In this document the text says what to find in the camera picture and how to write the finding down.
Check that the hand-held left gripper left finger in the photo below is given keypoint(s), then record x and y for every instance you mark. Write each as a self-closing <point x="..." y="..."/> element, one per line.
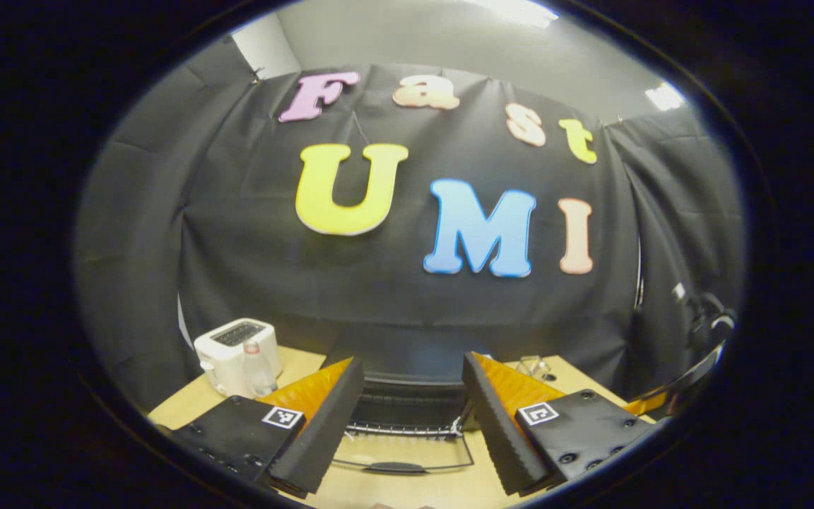
<point x="326" y="424"/>

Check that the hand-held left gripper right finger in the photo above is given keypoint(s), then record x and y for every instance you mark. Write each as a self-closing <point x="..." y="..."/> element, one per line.
<point x="499" y="424"/>

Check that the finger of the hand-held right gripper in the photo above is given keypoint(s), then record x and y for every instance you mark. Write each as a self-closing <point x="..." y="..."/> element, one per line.
<point x="689" y="378"/>

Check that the black electric oven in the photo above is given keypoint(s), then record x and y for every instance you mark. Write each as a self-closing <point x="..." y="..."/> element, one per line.
<point x="407" y="360"/>

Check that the clear plastic bottle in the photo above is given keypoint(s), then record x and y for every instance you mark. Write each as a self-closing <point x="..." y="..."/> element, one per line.
<point x="258" y="371"/>

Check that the white toaster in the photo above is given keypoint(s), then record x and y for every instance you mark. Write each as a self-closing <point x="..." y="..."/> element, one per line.
<point x="227" y="353"/>

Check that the small ceiling light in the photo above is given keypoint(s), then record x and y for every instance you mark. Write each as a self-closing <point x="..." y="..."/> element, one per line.
<point x="663" y="96"/>

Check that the large ceiling light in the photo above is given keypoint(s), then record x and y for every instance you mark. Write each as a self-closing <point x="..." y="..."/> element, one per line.
<point x="513" y="10"/>

